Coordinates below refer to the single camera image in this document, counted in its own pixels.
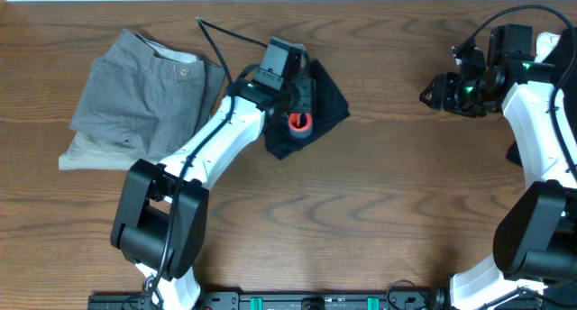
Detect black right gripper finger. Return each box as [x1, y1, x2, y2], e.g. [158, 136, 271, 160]
[419, 75, 440, 98]
[419, 96, 443, 111]

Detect black leggings red waistband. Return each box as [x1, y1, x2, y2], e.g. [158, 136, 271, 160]
[264, 59, 350, 160]

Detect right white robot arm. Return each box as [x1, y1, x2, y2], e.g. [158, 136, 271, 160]
[420, 24, 576, 309]

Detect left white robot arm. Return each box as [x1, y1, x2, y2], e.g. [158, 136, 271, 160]
[89, 38, 316, 309]

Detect black garment pile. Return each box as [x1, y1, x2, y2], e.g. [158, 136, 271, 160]
[504, 28, 577, 310]

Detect folded grey trousers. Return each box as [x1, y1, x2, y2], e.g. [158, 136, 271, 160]
[59, 30, 224, 170]

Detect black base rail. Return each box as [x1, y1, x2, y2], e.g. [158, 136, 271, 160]
[87, 287, 540, 310]

